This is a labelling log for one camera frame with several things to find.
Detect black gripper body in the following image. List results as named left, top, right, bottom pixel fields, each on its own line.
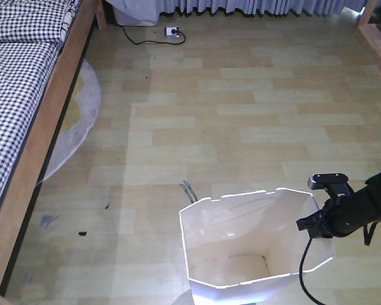
left=297, top=195, right=368, bottom=238

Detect white trash bin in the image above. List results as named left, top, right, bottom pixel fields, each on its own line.
left=179, top=187, right=335, bottom=304

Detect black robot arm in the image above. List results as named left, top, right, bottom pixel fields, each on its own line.
left=297, top=172, right=381, bottom=245

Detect wooden furniture leg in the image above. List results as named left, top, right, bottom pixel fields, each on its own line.
left=354, top=0, right=381, bottom=73

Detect white power strip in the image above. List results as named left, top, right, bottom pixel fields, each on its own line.
left=164, top=26, right=180, bottom=37

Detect white pleated curtain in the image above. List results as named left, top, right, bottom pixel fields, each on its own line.
left=106, top=0, right=368, bottom=17

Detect grey round rug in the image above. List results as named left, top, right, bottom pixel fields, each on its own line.
left=37, top=60, right=101, bottom=185

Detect checkered bed sheet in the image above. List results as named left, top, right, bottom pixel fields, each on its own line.
left=0, top=1, right=81, bottom=207

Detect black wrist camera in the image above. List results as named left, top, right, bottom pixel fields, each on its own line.
left=307, top=173, right=354, bottom=199

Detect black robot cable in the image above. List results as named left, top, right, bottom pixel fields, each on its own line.
left=298, top=236, right=328, bottom=305

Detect black power cord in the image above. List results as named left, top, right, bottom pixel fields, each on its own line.
left=116, top=24, right=187, bottom=46

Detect wooden bed frame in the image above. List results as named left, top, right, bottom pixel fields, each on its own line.
left=0, top=1, right=105, bottom=304

